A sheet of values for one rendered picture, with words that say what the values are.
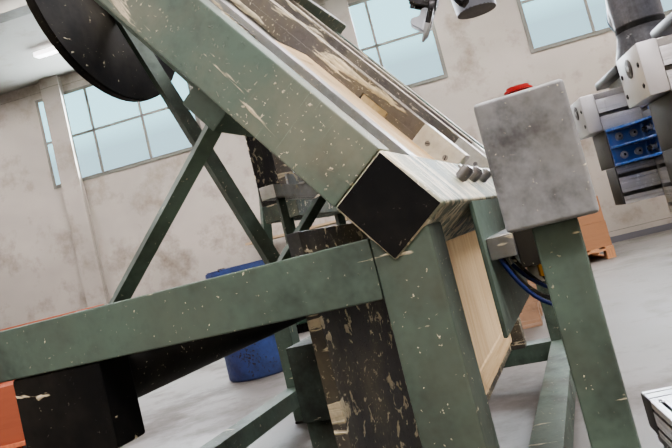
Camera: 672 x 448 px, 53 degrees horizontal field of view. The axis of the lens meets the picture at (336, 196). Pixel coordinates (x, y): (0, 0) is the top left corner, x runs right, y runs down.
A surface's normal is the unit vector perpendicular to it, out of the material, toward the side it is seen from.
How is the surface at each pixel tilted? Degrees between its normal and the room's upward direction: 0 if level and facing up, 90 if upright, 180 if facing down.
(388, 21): 90
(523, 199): 90
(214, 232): 90
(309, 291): 90
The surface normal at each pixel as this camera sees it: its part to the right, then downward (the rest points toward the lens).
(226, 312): -0.35, 0.01
